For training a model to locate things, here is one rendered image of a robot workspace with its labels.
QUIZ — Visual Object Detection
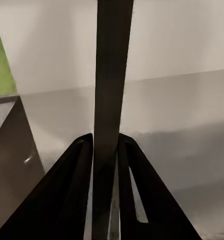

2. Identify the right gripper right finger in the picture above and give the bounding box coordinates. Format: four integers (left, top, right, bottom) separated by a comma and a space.
116, 133, 202, 240

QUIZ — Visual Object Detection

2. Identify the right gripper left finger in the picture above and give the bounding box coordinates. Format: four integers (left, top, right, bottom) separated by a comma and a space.
0, 133, 94, 240

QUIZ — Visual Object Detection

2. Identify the poster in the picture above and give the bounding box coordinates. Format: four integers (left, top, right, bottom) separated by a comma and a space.
91, 0, 134, 240

